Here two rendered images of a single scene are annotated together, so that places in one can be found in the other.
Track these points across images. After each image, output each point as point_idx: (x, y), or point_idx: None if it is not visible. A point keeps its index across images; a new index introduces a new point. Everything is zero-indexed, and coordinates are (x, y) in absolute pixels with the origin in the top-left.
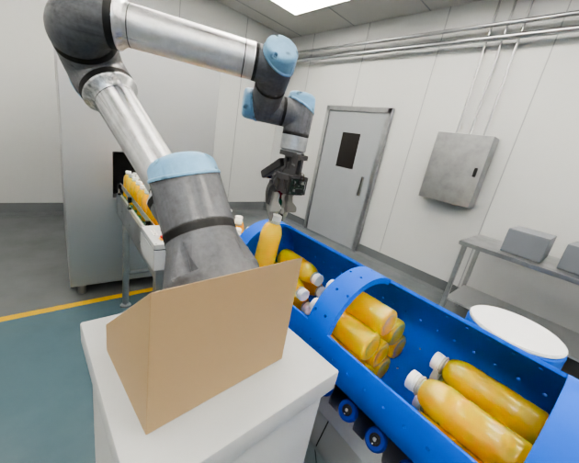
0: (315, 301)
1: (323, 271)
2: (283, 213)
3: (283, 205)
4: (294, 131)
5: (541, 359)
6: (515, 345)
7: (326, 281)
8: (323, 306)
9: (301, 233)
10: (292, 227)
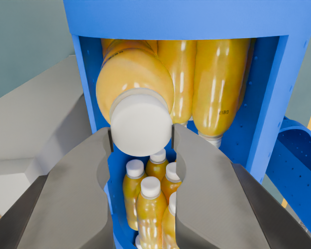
0: (145, 193)
1: (260, 104)
2: (175, 151)
3: (182, 172)
4: None
5: None
6: None
7: (248, 113)
8: (116, 243)
9: (266, 97)
10: (288, 34)
